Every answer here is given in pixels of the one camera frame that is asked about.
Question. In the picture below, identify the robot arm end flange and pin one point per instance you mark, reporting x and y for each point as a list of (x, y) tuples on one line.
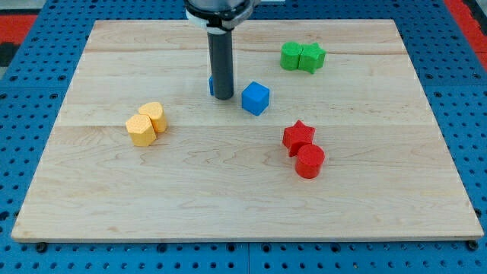
[(219, 16)]

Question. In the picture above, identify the blue triangle block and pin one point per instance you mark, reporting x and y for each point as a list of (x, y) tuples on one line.
[(210, 86)]

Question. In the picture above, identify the yellow hexagon block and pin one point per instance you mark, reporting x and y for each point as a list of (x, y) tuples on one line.
[(140, 130)]

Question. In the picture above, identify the light wooden board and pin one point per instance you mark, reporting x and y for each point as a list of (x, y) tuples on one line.
[(219, 173)]

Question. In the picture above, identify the green cylinder block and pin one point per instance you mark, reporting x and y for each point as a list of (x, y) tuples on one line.
[(290, 55)]

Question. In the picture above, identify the blue cube block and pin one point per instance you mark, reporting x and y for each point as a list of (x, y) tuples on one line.
[(255, 98)]

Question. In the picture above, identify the yellow heart block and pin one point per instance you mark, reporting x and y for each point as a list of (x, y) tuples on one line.
[(155, 112)]

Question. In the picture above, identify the red star block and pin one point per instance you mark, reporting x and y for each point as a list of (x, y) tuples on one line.
[(296, 136)]

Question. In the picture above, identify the green star block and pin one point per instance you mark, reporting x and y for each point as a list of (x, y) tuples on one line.
[(311, 58)]

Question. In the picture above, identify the red cylinder block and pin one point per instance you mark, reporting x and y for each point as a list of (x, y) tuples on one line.
[(310, 159)]

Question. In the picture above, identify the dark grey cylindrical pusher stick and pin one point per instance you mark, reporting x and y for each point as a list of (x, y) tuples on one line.
[(221, 63)]

